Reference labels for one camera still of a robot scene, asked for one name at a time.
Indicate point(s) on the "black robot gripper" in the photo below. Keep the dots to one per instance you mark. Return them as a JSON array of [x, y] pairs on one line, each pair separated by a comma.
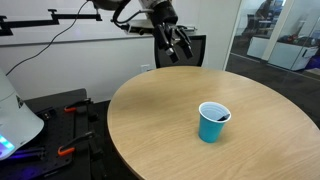
[[164, 19]]

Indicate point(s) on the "orange and black pen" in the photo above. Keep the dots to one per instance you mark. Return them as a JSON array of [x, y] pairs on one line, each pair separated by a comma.
[[224, 117]]

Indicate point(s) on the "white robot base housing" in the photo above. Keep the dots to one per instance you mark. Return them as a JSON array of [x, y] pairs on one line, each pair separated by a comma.
[[18, 124]]

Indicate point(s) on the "light blue plastic cup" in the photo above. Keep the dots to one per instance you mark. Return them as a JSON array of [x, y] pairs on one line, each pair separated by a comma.
[[209, 127]]

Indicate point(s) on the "black mesh office chair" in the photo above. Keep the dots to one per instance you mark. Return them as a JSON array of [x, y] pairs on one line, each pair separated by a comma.
[[198, 44]]

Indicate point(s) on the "white cabinet behind glass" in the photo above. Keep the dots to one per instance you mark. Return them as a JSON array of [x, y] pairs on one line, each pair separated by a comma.
[[287, 56]]

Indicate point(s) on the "robot arm with black cables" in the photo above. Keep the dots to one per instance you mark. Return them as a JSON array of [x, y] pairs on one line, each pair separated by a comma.
[[125, 10]]

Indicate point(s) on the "white wall power outlet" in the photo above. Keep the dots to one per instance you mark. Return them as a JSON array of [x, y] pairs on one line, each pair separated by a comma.
[[145, 68]]

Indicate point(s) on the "upper orange handled clamp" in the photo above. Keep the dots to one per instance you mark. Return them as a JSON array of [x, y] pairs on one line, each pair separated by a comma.
[[73, 107]]

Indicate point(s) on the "orange handled clamp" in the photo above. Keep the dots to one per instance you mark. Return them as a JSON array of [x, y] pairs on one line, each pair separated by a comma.
[[73, 107], [70, 146]]

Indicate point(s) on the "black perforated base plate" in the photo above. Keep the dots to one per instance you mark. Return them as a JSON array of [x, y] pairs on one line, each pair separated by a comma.
[[38, 160]]

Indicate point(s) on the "lower orange handled clamp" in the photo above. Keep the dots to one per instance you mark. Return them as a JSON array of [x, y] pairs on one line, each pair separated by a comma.
[[70, 146]]

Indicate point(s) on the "black camera mount boom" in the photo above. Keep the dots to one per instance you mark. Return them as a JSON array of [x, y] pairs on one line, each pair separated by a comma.
[[6, 27]]

